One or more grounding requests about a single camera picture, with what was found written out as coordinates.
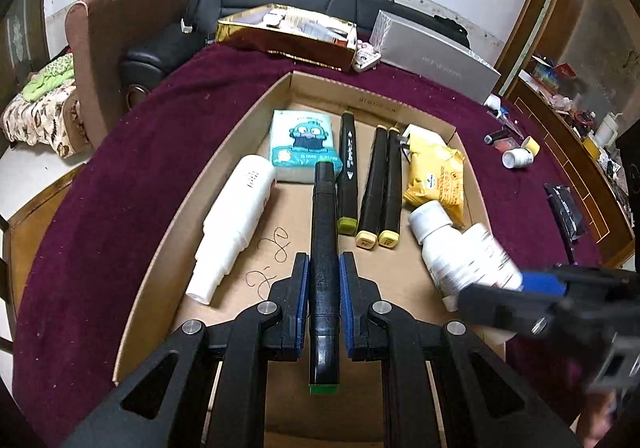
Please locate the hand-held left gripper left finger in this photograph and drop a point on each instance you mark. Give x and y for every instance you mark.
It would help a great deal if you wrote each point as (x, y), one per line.
(301, 288)

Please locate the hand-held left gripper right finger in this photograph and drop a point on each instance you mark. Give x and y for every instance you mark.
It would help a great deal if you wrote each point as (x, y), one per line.
(346, 288)

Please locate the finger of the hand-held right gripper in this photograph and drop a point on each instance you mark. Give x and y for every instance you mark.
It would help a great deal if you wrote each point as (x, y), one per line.
(542, 283)
(500, 308)

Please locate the black marker green cap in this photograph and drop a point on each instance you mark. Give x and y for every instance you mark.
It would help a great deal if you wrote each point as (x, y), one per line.
(322, 228)

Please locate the black foil packet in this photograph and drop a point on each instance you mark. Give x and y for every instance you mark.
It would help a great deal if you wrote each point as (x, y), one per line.
(565, 213)

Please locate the white pill bottle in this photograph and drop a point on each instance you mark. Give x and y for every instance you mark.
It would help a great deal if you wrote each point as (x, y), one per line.
(450, 253)
(517, 158)

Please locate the cardboard box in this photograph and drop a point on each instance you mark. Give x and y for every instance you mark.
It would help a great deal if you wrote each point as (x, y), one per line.
(290, 208)

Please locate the white spray bottle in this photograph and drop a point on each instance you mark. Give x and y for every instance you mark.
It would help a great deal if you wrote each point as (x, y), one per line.
(235, 223)

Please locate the black marker yellow cap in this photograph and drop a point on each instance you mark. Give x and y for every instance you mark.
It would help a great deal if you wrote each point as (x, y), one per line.
(391, 188)
(372, 188)

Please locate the black marker olive cap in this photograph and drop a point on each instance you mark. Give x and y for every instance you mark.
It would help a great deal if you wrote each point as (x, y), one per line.
(347, 168)

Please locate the yellow tape roll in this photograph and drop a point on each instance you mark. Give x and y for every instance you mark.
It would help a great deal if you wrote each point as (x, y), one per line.
(531, 144)

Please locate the blue cartoon tissue pack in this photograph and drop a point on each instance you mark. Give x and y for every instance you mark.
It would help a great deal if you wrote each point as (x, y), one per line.
(300, 143)

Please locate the yellow snack packet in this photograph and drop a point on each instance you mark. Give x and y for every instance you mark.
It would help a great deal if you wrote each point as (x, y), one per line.
(435, 173)

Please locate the low wooden cabinet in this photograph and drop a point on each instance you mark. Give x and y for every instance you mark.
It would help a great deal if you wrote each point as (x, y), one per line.
(575, 168)

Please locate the small red item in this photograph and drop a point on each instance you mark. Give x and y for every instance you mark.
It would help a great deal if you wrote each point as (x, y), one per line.
(506, 144)

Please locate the short black cylinder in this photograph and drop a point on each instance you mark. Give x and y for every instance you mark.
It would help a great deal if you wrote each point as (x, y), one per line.
(492, 136)

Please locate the white jug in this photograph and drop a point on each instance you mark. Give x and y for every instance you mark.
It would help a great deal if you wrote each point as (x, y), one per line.
(607, 128)

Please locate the small white item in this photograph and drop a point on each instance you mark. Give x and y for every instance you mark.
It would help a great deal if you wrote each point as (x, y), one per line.
(492, 102)

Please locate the assorted cabinet clutter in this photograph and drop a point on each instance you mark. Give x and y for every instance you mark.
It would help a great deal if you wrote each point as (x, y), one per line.
(560, 73)

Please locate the white button remote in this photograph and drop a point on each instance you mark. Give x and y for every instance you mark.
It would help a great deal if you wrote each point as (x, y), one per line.
(366, 59)

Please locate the gold box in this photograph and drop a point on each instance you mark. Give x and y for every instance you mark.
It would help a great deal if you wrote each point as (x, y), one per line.
(280, 41)

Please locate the silver long box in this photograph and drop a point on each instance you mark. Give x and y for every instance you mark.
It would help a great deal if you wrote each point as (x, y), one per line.
(435, 53)

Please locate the assorted small boxes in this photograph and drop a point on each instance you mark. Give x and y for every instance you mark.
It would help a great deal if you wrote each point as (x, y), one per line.
(310, 26)

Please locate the wooden chair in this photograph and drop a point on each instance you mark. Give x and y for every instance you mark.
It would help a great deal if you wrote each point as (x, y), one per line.
(35, 213)

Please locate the brown armchair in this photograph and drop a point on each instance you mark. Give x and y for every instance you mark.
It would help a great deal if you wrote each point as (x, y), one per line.
(100, 53)

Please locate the floral blanket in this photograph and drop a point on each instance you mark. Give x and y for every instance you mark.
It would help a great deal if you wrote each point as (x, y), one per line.
(40, 118)

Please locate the green cloth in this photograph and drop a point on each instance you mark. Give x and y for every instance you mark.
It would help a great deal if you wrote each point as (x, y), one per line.
(50, 76)

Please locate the wooden glass door cabinet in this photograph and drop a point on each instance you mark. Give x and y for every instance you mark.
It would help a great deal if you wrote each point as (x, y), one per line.
(20, 28)

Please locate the wooden door frame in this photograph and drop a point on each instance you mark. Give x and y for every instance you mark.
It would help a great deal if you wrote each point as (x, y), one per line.
(545, 3)

